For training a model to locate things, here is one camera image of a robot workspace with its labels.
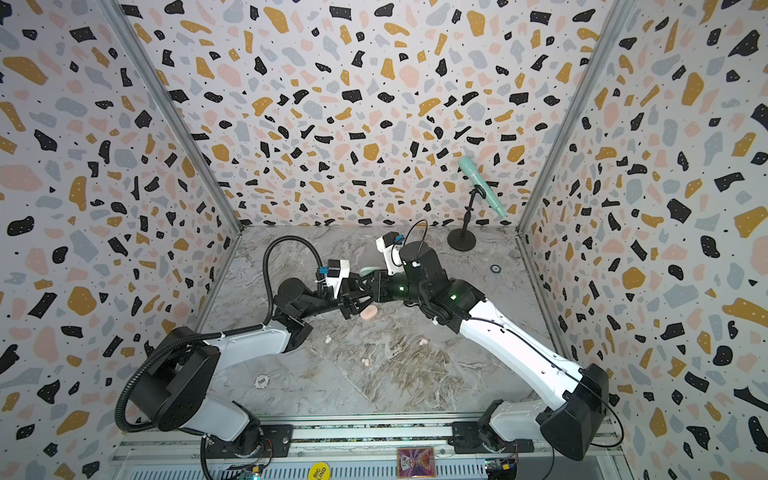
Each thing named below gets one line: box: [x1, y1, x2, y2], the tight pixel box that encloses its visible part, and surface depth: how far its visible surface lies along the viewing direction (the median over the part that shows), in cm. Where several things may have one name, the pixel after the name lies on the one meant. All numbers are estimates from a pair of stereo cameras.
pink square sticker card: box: [397, 447, 437, 479], surface depth 71 cm
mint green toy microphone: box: [458, 156, 507, 219], surface depth 99 cm
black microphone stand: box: [447, 184, 487, 252], surface depth 123 cm
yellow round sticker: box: [307, 462, 331, 480], surface depth 71 cm
